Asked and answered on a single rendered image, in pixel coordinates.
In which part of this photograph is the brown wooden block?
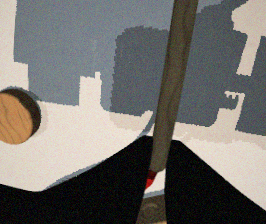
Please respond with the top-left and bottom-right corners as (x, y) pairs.
(136, 194), (166, 224)

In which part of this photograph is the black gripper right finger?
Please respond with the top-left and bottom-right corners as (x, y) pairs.
(165, 140), (266, 224)

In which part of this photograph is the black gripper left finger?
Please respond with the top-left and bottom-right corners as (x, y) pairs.
(0, 135), (153, 224)

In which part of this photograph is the round wooden disc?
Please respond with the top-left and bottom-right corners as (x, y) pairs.
(0, 88), (40, 144)

